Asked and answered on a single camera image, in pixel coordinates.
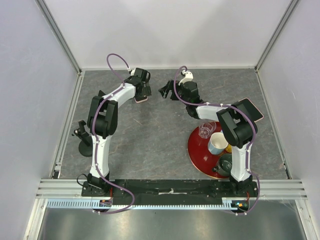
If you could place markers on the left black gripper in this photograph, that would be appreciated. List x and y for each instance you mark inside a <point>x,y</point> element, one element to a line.
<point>146,91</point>

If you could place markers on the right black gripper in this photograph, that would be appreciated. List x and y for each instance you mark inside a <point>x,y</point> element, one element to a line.
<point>172,85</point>

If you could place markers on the pink case smartphone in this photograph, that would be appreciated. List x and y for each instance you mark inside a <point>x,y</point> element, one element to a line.
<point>253,112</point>
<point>140,99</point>

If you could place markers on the black folding phone stand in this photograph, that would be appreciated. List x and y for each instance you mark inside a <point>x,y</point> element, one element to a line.
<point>101,93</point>

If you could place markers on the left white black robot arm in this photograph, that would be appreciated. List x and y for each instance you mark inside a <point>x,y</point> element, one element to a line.
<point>103,122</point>

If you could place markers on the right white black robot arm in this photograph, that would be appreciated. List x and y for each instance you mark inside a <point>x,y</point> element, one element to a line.
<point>237,121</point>

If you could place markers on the black round base phone holder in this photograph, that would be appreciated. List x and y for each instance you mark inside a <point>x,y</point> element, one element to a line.
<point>85,146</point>

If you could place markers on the clear glass cup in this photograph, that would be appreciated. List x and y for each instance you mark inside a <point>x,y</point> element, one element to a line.
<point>206,129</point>

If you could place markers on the light blue white mug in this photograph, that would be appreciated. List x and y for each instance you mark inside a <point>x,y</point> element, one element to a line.
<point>217,143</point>

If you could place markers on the red round tray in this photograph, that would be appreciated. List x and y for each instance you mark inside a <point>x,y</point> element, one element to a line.
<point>203,160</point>

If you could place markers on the yellow cup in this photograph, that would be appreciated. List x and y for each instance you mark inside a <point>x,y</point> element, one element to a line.
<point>228,148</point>

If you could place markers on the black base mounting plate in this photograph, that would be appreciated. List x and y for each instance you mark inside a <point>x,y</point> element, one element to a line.
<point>172,191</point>

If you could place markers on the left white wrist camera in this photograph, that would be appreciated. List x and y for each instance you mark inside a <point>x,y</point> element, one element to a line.
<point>131,71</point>

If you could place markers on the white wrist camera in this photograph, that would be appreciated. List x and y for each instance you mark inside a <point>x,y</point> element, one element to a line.
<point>187,76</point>
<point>131,71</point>

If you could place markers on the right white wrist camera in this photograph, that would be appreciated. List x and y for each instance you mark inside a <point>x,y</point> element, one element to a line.
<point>187,76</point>

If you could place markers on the slotted cable duct rail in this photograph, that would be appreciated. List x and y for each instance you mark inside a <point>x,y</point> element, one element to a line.
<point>99,204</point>

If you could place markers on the left aluminium corner post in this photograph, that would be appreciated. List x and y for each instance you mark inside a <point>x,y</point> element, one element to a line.
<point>58,34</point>

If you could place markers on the aluminium corner post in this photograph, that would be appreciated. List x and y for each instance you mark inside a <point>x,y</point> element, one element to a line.
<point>58,34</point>
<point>277,32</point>

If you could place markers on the aluminium frame front rail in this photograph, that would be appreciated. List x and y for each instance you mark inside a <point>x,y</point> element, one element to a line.
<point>270,189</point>

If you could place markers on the right aluminium corner post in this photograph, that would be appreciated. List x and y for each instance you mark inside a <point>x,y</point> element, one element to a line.
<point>277,32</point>

